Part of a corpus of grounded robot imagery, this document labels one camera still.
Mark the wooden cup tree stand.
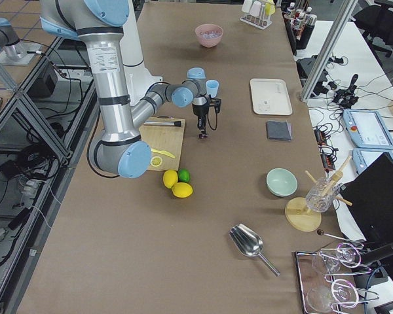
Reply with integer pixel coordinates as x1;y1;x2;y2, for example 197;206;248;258
285;156;352;232

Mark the pink bowl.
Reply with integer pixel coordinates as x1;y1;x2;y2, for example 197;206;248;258
195;24;223;48

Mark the clear textured glass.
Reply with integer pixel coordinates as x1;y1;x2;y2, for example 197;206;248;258
305;177;340;213

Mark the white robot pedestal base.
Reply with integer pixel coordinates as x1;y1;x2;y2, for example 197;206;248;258
120;0;162;105

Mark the blue teach pendant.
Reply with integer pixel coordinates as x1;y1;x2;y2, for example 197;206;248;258
352;148;393;174
343;109;393;150

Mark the light blue plastic cup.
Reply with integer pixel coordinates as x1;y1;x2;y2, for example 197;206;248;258
206;79;219;98

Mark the yellow plastic knife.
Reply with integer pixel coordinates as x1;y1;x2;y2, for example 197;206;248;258
151;148;176;159

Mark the aluminium frame post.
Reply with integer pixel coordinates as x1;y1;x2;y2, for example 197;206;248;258
300;0;358;103

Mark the steel muddler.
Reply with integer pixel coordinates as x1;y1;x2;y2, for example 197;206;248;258
144;120;181;127

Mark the black monitor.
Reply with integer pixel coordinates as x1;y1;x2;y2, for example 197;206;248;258
341;152;393;244

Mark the wooden cutting board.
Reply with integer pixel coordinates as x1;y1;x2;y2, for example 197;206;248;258
139;117;185;171

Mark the lemon slice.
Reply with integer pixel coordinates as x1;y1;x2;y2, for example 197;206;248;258
151;156;163;167

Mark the yellow lemon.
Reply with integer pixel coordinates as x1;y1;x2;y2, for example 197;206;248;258
172;182;193;198
162;169;178;189

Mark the steel ice scoop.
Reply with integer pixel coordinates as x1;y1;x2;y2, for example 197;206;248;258
229;223;280;277

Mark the grey folded cloth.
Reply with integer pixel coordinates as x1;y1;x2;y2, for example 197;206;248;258
266;120;292;141

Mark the black framed mirror tray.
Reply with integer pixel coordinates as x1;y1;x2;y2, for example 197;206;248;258
294;251;348;313

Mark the wine glass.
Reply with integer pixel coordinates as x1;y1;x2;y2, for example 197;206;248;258
312;243;361;275
305;279;360;313

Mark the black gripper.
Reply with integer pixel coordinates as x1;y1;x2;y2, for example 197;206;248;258
192;96;221;137

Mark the bottle rack with bottles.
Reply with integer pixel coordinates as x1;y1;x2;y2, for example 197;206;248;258
282;1;317;56

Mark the pile of ice cubes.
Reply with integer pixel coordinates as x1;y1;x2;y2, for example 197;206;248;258
200;29;221;40

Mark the mint green bowl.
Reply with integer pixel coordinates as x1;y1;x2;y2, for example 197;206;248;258
266;168;298;197

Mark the green lime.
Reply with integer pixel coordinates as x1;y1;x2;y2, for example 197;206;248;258
178;169;191;183

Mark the white cup drying rack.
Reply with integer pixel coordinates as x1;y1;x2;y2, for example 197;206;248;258
240;0;276;30

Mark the cream rabbit tray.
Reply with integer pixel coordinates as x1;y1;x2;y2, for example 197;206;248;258
250;78;293;116

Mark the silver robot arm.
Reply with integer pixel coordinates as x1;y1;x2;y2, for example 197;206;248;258
0;18;41;66
41;1;221;178

